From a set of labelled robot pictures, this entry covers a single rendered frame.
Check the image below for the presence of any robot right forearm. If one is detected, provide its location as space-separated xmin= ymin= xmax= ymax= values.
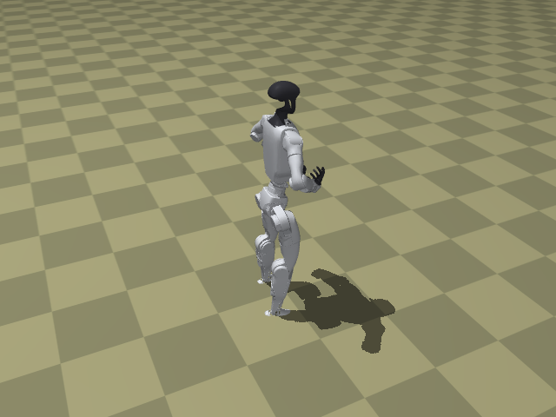
xmin=300 ymin=174 xmax=321 ymax=193

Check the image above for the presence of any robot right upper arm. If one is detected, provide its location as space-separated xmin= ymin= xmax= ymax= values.
xmin=282 ymin=130 xmax=306 ymax=191

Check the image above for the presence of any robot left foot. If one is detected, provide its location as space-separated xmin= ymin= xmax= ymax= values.
xmin=257 ymin=275 xmax=272 ymax=284

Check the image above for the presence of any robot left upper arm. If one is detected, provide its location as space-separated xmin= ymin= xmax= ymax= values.
xmin=250 ymin=115 xmax=273 ymax=142

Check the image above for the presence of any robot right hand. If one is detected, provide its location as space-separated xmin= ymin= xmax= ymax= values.
xmin=308 ymin=167 xmax=325 ymax=186

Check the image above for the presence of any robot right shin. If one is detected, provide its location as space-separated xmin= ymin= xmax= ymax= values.
xmin=270 ymin=266 xmax=294 ymax=315

